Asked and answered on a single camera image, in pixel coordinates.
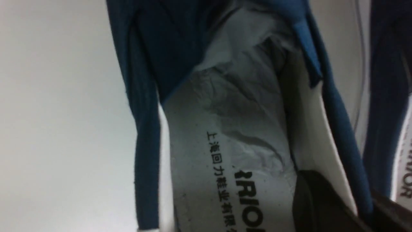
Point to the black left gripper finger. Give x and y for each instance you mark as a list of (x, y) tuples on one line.
[(317, 208)]

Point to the navy slip-on shoe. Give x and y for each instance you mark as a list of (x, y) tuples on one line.
[(231, 99), (390, 91)]

